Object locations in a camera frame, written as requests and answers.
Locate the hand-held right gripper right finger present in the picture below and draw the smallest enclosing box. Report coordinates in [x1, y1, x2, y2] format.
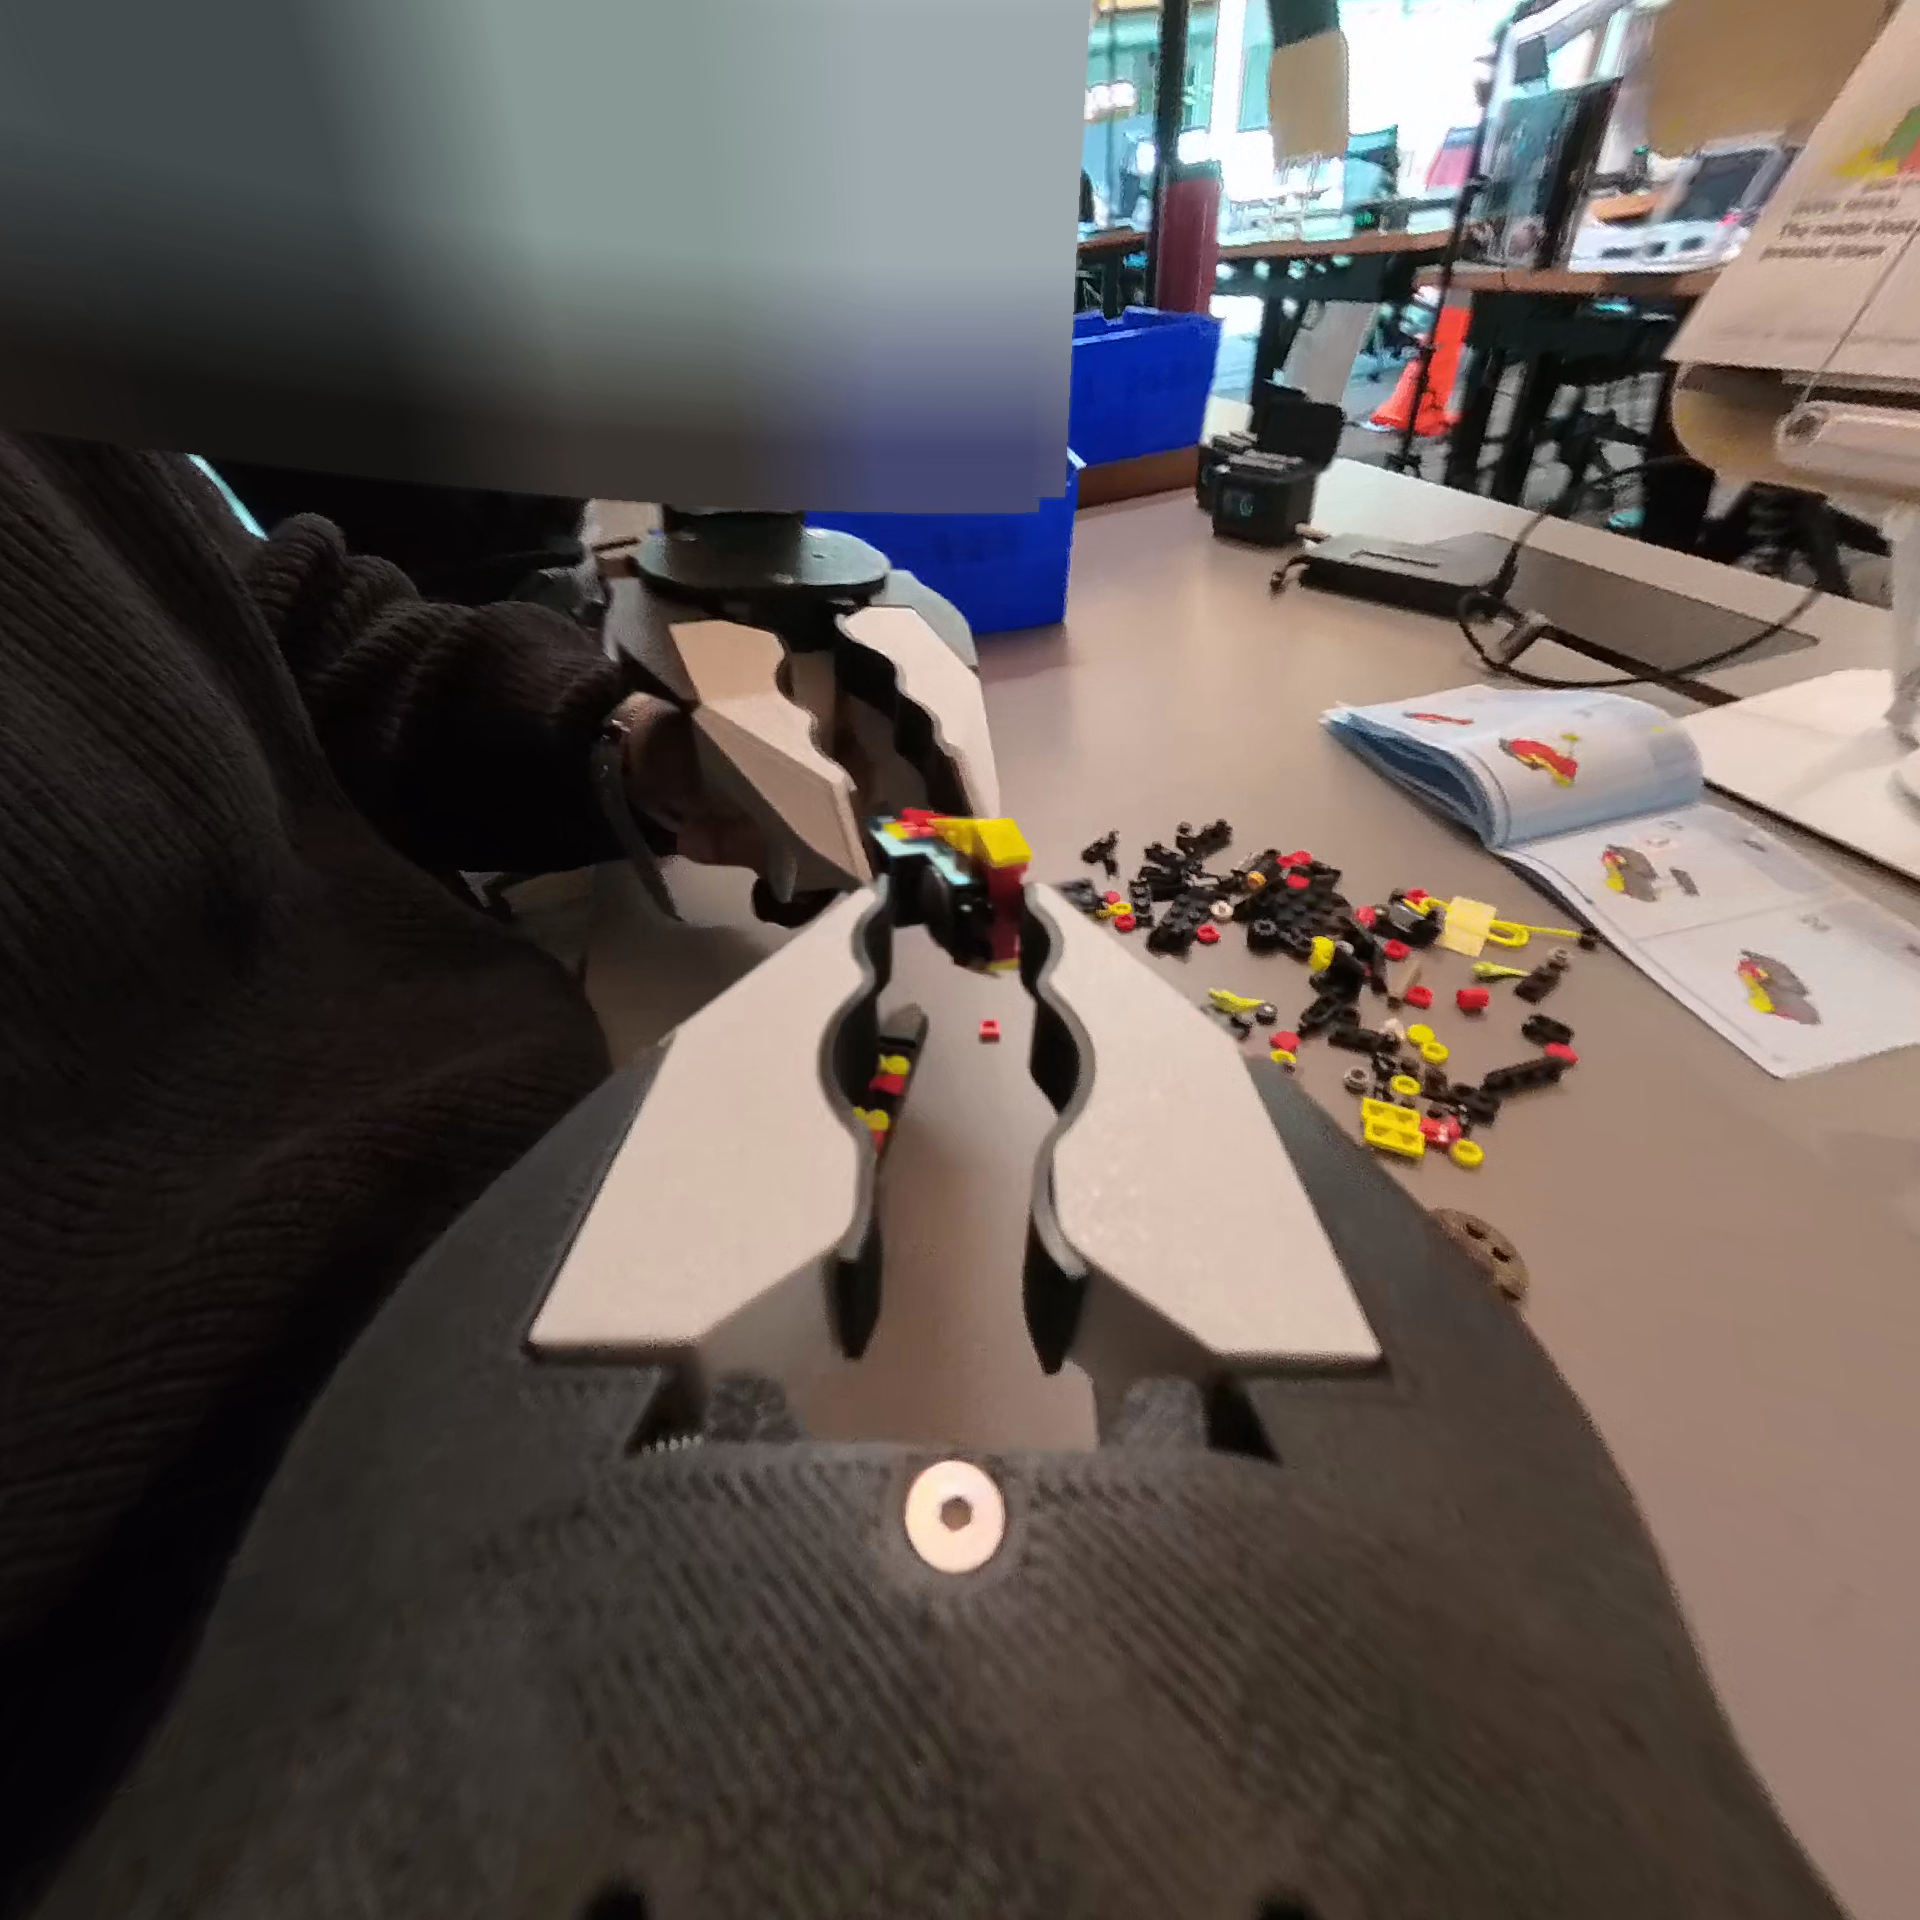
[1024, 881, 1386, 1448]

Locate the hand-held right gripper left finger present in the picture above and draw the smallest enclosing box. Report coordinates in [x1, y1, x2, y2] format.
[525, 881, 889, 1419]

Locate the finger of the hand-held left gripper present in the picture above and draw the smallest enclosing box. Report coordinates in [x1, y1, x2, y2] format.
[668, 617, 875, 903]
[833, 598, 1003, 840]

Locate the yellow black red lego model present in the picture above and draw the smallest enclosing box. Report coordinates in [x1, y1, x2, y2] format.
[870, 808, 1038, 975]

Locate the pile of lego pieces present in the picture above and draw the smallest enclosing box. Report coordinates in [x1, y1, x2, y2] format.
[1057, 815, 1601, 1172]

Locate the person's left forearm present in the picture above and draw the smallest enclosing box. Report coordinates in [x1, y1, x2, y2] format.
[246, 509, 634, 873]

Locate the long red black lego assembly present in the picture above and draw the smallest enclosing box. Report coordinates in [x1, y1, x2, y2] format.
[849, 1005, 929, 1149]

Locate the black round lego plate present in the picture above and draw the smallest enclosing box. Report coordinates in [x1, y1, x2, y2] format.
[1432, 1207, 1531, 1308]

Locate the lego instruction booklet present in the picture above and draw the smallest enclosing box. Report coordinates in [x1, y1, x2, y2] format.
[1324, 685, 1920, 1078]

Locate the person's left hand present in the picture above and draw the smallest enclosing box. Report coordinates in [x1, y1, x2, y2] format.
[622, 702, 784, 873]

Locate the blue bin with square tag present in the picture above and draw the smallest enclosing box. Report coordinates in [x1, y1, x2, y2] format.
[802, 451, 1085, 636]

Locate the wristwatch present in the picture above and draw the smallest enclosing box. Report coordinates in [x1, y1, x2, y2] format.
[592, 704, 676, 910]

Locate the blue plastic bin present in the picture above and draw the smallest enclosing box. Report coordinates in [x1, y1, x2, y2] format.
[1073, 307, 1220, 465]

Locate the black electronic box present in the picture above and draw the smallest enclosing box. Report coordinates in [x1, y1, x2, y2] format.
[1200, 381, 1344, 543]

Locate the person's black sweater torso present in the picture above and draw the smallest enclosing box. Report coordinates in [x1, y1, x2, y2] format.
[0, 433, 609, 1920]

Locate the black flat power adapter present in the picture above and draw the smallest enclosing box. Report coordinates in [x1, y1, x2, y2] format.
[1296, 533, 1517, 615]

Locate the orange traffic cone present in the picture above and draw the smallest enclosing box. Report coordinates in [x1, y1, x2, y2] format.
[1372, 293, 1466, 436]

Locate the background wooden desk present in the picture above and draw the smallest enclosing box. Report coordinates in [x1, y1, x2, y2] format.
[1073, 211, 1728, 496]

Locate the black monitor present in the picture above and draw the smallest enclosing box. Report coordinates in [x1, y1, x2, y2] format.
[1462, 81, 1626, 272]

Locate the printed paper sheet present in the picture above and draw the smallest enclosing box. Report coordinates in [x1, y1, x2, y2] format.
[1664, 0, 1920, 377]

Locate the black cable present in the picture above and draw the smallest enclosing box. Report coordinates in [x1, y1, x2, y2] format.
[1456, 451, 1824, 676]

